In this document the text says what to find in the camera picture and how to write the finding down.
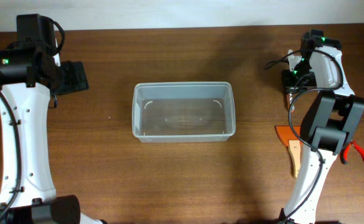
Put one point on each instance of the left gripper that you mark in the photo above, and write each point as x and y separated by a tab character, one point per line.
76	76

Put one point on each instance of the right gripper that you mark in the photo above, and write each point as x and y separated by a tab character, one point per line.
290	88

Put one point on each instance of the orange screwdriver bit holder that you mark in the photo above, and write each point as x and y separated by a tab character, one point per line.
289	99

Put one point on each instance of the clear plastic container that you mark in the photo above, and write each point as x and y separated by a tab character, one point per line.
183	112

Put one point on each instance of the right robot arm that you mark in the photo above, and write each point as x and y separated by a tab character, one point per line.
327	128

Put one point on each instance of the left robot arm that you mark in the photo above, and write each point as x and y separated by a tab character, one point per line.
31	78

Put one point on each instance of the orange scraper with wooden handle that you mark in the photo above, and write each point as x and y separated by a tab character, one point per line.
289	140

